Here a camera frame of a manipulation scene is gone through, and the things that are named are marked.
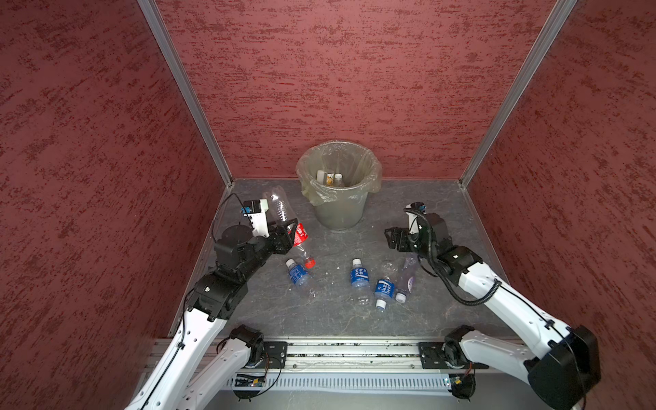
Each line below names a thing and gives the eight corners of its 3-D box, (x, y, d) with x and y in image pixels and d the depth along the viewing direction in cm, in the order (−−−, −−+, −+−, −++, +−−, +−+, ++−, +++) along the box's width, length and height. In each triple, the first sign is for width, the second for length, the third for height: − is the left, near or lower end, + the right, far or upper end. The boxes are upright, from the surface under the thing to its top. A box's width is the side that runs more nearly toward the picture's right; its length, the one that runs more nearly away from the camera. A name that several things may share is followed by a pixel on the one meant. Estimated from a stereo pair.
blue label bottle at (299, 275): (281, 273, 92) (278, 267, 88) (291, 262, 95) (290, 255, 91) (306, 293, 87) (304, 287, 83) (316, 281, 90) (315, 275, 86)
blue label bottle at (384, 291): (375, 309, 84) (377, 304, 80) (372, 282, 90) (374, 276, 86) (394, 309, 84) (397, 304, 80) (390, 282, 90) (393, 276, 86)
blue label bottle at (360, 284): (350, 306, 86) (352, 300, 81) (349, 265, 95) (350, 257, 90) (369, 306, 86) (371, 300, 81) (366, 265, 95) (367, 257, 90)
